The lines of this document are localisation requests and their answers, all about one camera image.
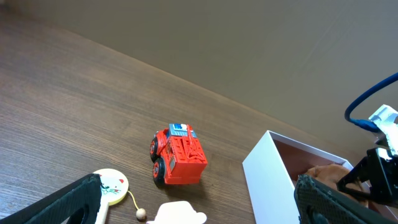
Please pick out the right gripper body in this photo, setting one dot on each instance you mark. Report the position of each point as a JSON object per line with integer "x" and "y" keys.
{"x": 382, "y": 167}

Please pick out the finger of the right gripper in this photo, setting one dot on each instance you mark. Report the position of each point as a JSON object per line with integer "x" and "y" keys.
{"x": 364, "y": 171}

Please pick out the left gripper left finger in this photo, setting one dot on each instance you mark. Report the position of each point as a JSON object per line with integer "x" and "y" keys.
{"x": 78, "y": 202}

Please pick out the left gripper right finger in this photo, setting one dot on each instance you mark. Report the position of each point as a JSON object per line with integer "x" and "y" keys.
{"x": 317, "y": 203}

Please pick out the brown capybara plush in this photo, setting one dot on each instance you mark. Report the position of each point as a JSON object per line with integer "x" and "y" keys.
{"x": 331, "y": 174}

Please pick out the yellow wooden rattle drum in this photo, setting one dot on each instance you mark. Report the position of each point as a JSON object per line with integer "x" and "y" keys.
{"x": 114, "y": 187}

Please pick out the white cardboard box pink inside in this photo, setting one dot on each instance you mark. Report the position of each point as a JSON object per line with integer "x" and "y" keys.
{"x": 272, "y": 169}

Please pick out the white duck plush pink hat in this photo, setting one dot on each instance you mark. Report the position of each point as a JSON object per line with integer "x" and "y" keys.
{"x": 179, "y": 212}

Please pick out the red toy fire truck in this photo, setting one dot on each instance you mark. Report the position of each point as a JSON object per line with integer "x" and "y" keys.
{"x": 177, "y": 155}

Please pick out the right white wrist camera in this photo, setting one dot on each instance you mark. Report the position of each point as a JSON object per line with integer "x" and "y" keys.
{"x": 384, "y": 119}

